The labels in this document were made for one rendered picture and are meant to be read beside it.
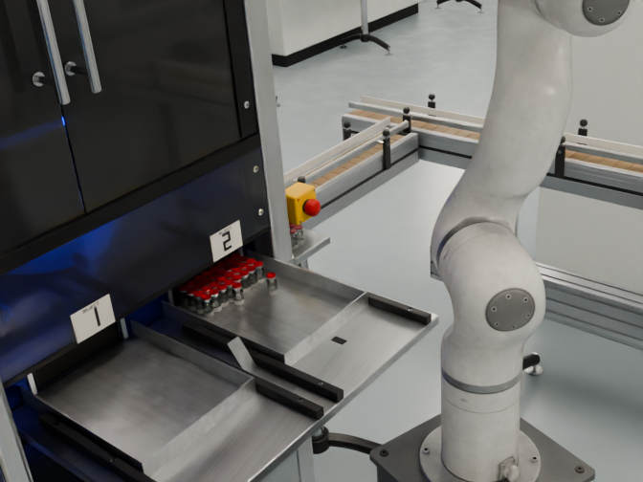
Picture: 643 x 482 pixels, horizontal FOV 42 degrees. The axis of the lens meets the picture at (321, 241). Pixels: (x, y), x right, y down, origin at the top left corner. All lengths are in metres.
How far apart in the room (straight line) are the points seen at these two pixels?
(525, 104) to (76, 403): 0.97
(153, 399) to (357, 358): 0.38
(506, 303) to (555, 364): 1.99
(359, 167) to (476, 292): 1.20
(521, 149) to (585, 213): 1.97
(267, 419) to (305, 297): 0.38
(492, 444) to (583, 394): 1.66
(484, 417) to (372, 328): 0.46
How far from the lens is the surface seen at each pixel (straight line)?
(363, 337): 1.65
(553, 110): 1.07
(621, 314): 2.43
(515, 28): 1.11
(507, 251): 1.11
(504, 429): 1.30
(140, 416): 1.54
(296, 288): 1.81
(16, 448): 0.84
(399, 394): 2.91
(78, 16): 1.36
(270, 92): 1.75
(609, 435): 2.81
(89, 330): 1.57
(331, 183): 2.16
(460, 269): 1.11
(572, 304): 2.48
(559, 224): 3.10
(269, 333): 1.68
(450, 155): 2.44
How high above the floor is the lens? 1.82
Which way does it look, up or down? 28 degrees down
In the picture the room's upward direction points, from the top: 5 degrees counter-clockwise
